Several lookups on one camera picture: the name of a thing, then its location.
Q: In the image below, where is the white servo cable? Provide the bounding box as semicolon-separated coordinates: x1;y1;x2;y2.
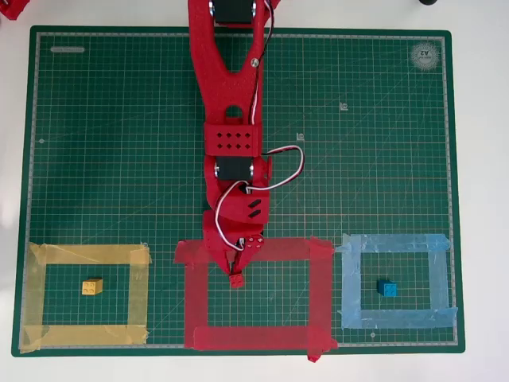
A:
244;146;306;196
248;0;278;124
214;179;250;252

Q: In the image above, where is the yellow cube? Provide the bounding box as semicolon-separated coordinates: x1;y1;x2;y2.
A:
81;278;104;296

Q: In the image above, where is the red leader arm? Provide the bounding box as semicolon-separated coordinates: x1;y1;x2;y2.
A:
0;0;31;21

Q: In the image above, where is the green cutting mat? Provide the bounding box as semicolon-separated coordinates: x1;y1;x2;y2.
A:
10;25;466;358

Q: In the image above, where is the blue cube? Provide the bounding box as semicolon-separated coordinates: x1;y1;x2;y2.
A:
376;279;398;298

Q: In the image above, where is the blue tape square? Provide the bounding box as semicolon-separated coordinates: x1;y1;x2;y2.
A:
335;232;459;330

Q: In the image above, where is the red tape square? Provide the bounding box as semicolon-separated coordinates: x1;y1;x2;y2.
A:
173;235;339;364

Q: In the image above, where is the yellow tape square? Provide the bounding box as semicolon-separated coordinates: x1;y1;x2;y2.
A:
18;241;153;354

